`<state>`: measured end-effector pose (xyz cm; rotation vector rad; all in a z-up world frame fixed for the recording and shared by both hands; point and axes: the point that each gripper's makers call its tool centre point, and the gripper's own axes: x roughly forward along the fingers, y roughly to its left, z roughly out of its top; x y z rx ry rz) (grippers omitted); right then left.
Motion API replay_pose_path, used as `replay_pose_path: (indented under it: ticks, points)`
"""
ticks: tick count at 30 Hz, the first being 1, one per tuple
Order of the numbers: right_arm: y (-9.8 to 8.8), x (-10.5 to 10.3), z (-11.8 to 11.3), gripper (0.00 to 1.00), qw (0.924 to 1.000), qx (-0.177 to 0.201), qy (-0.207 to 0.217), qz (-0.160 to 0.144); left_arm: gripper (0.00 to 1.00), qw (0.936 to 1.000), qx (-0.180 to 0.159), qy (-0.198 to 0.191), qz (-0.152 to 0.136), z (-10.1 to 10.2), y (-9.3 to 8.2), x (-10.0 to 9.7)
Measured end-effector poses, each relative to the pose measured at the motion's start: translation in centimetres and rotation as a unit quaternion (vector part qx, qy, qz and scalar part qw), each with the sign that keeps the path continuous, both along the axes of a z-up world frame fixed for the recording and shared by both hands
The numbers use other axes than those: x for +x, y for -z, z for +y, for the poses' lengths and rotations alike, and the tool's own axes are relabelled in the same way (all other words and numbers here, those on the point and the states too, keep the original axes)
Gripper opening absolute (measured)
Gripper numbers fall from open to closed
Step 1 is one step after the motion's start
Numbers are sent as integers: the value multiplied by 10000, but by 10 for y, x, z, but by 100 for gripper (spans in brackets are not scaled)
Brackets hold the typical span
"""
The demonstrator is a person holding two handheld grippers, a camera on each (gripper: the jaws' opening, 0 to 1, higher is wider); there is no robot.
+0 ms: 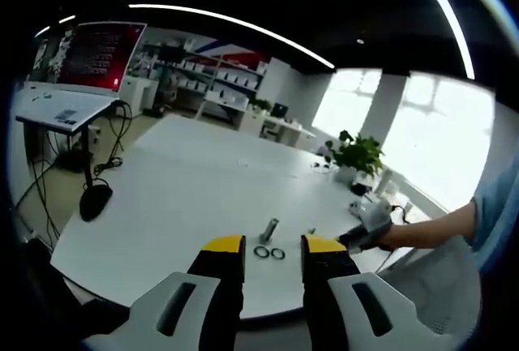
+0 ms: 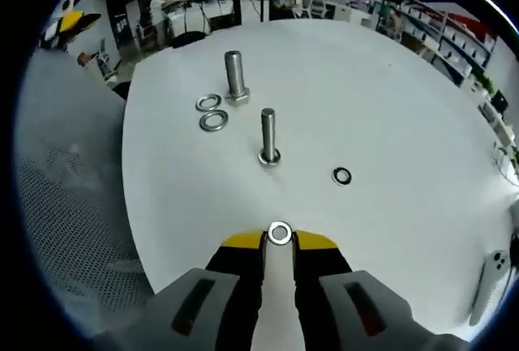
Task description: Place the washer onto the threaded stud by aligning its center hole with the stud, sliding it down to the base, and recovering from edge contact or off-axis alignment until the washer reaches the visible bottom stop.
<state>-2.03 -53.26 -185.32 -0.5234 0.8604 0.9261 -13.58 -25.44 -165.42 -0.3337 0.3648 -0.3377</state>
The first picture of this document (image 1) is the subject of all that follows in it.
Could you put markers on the grey mesh chair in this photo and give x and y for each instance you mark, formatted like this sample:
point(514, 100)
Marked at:
point(438, 286)

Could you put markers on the black round device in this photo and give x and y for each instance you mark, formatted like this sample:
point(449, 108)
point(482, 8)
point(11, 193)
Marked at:
point(357, 189)

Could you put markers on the person's dark trouser leg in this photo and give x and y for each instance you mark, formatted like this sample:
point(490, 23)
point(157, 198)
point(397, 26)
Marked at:
point(73, 286)

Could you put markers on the large black washer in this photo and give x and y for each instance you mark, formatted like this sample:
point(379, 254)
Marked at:
point(277, 253)
point(261, 251)

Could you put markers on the red screen monitor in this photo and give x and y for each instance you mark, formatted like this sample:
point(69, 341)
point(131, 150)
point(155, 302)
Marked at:
point(89, 55)

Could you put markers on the small black monitor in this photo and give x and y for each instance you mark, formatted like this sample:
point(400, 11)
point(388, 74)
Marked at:
point(279, 110)

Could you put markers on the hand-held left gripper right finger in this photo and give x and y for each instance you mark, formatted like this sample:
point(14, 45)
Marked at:
point(332, 318)

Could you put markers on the white low cabinet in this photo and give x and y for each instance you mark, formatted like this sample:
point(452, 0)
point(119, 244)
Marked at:
point(138, 91)

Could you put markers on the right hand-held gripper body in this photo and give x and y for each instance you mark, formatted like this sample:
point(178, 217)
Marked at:
point(375, 219)

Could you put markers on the person's light blue shirt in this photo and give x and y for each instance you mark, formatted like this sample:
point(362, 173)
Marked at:
point(496, 213)

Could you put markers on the white standing desk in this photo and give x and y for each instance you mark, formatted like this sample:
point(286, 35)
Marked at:
point(61, 110)

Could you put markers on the white storage shelves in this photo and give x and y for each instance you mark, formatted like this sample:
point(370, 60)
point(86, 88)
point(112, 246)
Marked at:
point(219, 75)

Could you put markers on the small potted green plant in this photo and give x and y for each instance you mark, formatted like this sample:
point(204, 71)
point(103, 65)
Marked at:
point(261, 104)

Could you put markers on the curved ceiling light strip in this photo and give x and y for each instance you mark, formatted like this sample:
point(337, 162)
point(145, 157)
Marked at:
point(243, 24)
point(450, 14)

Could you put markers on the black desk foot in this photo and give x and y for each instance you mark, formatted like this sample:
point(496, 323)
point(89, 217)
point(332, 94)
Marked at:
point(95, 203)

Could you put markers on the thick threaded metal stud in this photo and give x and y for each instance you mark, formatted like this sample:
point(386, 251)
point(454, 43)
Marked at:
point(269, 231)

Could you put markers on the thin threaded metal stud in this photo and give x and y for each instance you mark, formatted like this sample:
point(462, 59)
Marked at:
point(311, 230)

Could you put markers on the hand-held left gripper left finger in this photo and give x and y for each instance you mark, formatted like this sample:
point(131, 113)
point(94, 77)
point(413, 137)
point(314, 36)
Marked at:
point(178, 322)

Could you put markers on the large potted green plant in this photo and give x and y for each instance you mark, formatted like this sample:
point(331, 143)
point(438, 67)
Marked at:
point(359, 154)

